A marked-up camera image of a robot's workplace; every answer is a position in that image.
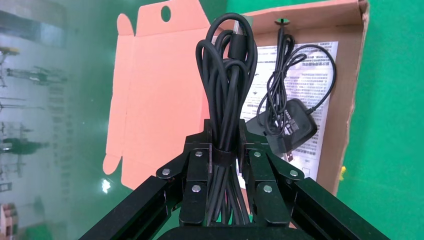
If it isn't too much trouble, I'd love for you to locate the black data cable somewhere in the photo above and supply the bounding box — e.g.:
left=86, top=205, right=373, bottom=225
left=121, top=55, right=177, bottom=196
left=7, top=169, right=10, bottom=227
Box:
left=195, top=12, right=260, bottom=227

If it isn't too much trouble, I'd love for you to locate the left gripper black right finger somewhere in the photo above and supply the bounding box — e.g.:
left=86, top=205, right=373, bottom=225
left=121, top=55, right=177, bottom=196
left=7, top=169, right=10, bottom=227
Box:
left=238, top=119, right=390, bottom=240

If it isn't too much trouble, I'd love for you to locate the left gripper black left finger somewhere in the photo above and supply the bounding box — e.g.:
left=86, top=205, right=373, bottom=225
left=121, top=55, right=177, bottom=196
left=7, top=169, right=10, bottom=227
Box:
left=79, top=119, right=213, bottom=240

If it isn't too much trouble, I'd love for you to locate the black USB cable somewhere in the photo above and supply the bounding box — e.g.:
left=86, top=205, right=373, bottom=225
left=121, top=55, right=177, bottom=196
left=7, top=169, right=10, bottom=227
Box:
left=245, top=18, right=337, bottom=164

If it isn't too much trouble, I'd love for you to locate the orange cardboard box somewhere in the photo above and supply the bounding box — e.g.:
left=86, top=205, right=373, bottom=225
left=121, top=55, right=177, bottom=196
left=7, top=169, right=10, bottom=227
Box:
left=102, top=0, right=371, bottom=230

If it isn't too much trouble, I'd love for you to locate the white printed leaflet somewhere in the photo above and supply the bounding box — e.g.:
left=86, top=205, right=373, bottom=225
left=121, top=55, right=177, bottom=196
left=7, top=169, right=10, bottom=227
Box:
left=237, top=41, right=340, bottom=190

